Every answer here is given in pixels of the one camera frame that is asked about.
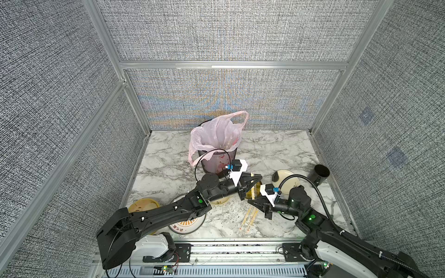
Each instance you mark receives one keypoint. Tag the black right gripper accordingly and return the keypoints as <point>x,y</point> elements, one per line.
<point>266,205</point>

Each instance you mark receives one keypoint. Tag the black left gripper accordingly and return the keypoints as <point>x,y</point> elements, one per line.
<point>244,182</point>

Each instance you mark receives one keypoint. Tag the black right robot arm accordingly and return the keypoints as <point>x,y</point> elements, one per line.
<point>326,241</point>

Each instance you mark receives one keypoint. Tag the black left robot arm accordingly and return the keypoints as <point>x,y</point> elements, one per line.
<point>117,238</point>

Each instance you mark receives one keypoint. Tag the wrapped chopsticks pile on table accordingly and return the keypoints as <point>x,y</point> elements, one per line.
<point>248,221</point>

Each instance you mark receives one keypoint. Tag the yellow patterned black plate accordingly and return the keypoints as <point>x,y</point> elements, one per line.
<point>258,186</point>

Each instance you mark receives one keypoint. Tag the cream small plate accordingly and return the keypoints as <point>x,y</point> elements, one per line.
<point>221,201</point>

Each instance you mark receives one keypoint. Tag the black mesh trash bin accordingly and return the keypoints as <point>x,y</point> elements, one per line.
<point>216,164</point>

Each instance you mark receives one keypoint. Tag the pink plastic trash bag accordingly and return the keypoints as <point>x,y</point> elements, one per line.
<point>223,132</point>

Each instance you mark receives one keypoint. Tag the black mug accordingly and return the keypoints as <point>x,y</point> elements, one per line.
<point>318,174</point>

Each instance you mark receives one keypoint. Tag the yellow steamer basket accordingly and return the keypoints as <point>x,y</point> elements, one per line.
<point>143,204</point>

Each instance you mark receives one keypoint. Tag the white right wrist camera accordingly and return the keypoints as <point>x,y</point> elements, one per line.
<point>270,192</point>

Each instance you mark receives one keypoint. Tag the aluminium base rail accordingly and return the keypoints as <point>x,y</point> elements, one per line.
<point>238,258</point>

